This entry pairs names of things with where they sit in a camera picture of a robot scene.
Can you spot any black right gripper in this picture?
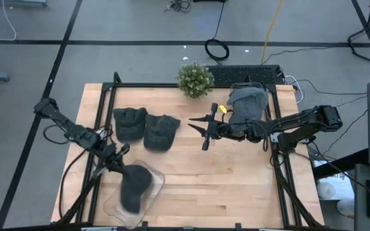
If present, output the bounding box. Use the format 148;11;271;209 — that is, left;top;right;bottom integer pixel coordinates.
188;102;247;151

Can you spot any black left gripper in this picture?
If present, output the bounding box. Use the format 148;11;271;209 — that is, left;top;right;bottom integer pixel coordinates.
103;142;131;176

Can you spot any black baseball cap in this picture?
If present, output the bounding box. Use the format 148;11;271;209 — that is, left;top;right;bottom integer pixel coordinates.
119;164;154;215
112;107;148;143
143;114;182;152

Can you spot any clear plastic bin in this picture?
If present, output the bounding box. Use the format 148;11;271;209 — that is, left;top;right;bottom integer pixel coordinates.
102;158;166;230
231;81;268;112

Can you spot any small potted green plant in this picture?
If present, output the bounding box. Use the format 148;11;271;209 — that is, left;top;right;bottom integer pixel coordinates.
175;61;216;99

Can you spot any black keyboard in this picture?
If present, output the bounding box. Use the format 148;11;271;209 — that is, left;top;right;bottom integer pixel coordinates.
206;64;285;87

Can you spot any white paper roll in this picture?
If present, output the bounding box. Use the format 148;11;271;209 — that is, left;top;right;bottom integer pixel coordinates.
316;182;336;200

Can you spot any black desk beam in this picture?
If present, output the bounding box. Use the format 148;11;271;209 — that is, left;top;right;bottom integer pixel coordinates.
312;149;369;180

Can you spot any white round container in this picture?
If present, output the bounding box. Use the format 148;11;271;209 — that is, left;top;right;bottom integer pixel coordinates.
337;198;355;216

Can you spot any black metal table frame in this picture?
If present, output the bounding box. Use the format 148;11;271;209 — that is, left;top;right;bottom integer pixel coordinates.
55;71;324;229

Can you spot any black arm base cable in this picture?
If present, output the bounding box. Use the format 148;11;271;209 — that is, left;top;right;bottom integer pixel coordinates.
58;149;88;221

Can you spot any coiled black floor cable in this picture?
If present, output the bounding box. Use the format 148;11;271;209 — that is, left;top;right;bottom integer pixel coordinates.
204;1;230;62

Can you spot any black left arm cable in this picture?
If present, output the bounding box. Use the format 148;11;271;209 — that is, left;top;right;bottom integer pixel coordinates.
42;123;76;146

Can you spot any yellow cable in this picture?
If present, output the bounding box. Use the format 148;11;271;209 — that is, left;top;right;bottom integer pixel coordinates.
260;0;285;65

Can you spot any thin black floor cable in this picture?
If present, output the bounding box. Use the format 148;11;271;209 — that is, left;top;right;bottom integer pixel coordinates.
263;46;330;65
300;78;369;97

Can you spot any black cable bundle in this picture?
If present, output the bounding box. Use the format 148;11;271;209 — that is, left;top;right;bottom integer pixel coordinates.
164;0;192;13

